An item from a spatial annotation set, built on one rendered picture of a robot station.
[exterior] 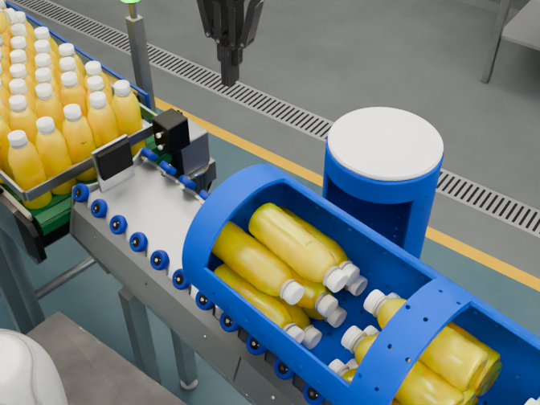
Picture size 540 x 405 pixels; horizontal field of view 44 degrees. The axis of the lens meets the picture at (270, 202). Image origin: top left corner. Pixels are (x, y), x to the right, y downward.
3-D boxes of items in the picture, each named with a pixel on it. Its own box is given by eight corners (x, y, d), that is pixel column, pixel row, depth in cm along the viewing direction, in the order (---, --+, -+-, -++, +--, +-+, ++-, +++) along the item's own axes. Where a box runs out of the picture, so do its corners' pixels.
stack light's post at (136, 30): (171, 273, 266) (132, 22, 190) (165, 267, 268) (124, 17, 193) (179, 267, 268) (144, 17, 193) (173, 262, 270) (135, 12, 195)
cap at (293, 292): (289, 280, 117) (296, 285, 116) (300, 281, 120) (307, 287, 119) (278, 298, 117) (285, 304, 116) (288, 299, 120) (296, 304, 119)
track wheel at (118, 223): (105, 219, 152) (112, 220, 154) (111, 238, 151) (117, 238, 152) (118, 210, 150) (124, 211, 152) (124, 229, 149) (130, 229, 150)
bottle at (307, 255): (274, 221, 129) (345, 279, 120) (247, 239, 126) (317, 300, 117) (276, 195, 124) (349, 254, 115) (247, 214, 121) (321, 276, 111)
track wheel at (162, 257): (148, 249, 144) (154, 249, 146) (148, 270, 144) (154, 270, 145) (163, 249, 142) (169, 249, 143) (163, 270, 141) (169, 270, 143)
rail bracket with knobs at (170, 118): (165, 163, 176) (161, 132, 169) (149, 151, 180) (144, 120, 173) (194, 146, 182) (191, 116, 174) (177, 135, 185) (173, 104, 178)
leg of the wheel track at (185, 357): (188, 394, 228) (169, 274, 184) (177, 383, 231) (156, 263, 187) (201, 383, 231) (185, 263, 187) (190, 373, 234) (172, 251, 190)
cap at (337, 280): (339, 278, 118) (346, 284, 117) (323, 289, 116) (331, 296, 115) (341, 263, 115) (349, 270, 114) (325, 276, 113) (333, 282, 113)
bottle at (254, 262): (218, 217, 125) (290, 272, 115) (239, 222, 131) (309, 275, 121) (200, 249, 126) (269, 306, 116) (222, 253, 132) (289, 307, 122)
